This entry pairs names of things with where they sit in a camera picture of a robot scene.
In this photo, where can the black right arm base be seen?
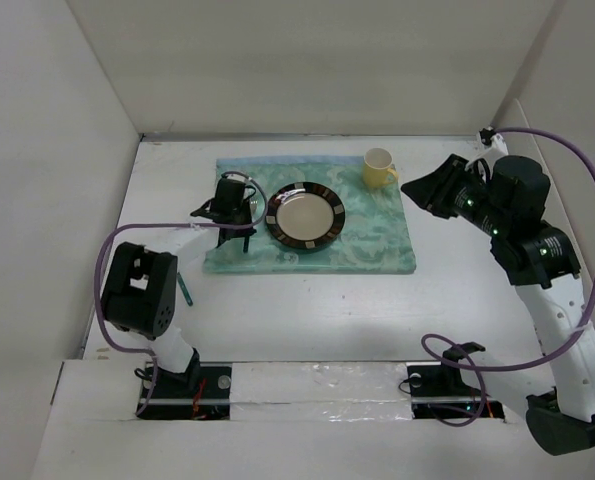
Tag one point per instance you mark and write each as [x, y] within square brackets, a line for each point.
[437, 392]

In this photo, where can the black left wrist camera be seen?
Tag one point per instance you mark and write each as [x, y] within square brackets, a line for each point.
[229, 195]

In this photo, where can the dark rimmed cream plate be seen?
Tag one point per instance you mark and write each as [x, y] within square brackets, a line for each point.
[305, 216]

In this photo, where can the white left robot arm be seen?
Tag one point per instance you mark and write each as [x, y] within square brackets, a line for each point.
[136, 279]

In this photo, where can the yellow ceramic mug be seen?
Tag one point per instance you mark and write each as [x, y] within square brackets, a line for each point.
[378, 169]

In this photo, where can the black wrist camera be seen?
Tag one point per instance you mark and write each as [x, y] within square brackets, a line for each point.
[520, 187]
[229, 195]

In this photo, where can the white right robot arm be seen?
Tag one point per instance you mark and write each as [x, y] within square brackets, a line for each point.
[555, 393]

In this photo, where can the green handled steak knife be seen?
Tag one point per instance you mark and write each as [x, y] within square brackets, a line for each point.
[184, 289]

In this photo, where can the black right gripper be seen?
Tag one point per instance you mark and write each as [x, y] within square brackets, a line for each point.
[434, 188]

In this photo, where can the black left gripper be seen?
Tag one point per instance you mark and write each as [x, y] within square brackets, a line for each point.
[243, 232]

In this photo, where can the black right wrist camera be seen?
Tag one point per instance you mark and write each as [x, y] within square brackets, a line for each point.
[520, 187]

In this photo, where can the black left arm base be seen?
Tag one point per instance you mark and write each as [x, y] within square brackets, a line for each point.
[202, 393]

